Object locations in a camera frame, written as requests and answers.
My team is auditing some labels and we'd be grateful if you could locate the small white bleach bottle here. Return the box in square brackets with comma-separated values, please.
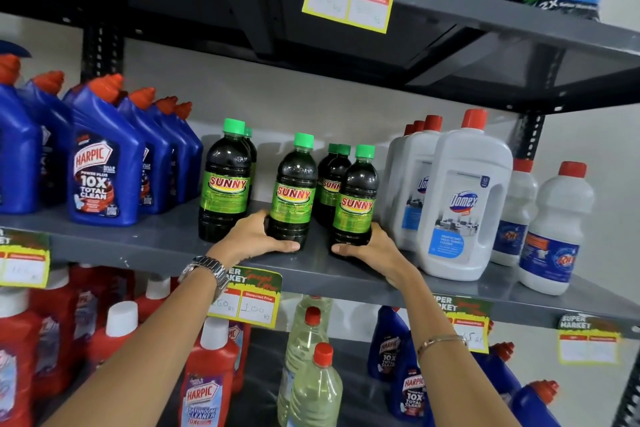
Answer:
[518, 161, 596, 296]
[491, 159, 539, 267]

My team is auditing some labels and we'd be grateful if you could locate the grey metal shelf rack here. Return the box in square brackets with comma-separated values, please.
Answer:
[0, 0, 640, 427]

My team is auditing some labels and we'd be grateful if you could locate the blue red-capped toilet cleaner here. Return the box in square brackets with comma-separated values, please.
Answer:
[509, 380, 562, 427]
[475, 342, 523, 407]
[390, 337, 434, 425]
[367, 306, 412, 382]

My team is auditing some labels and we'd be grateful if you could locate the thin gold bracelet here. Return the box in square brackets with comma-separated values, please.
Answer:
[416, 335, 469, 360]

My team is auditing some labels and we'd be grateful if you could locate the group of red cleaner bottles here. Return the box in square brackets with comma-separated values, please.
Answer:
[0, 262, 252, 427]

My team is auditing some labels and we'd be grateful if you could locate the person's right forearm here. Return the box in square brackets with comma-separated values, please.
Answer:
[397, 269, 523, 427]

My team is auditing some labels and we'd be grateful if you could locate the dark green-capped cleaner bottle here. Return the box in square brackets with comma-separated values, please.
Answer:
[330, 144, 380, 255]
[242, 126, 258, 183]
[314, 144, 353, 229]
[315, 143, 340, 192]
[264, 132, 319, 250]
[198, 118, 252, 244]

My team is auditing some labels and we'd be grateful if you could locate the clear pale liquid bottle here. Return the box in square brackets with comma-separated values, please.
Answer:
[287, 343, 344, 427]
[292, 294, 334, 333]
[277, 307, 329, 427]

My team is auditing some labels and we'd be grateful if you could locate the person's right hand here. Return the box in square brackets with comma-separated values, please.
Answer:
[331, 222, 424, 292]

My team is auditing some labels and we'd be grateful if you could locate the silver metal wristwatch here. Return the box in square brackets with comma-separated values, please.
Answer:
[178, 256, 230, 295]

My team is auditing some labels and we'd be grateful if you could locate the large white red-capped jug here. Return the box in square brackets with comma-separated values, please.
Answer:
[416, 108, 514, 282]
[390, 114, 445, 252]
[382, 124, 415, 182]
[387, 120, 426, 222]

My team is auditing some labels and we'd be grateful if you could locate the person's left hand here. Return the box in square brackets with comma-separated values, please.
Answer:
[207, 209, 301, 277]

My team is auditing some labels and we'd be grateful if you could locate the person's left forearm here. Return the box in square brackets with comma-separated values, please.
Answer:
[42, 253, 236, 427]

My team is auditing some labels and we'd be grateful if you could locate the row of blue cleaner bottles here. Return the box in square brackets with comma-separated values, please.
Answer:
[0, 40, 204, 228]

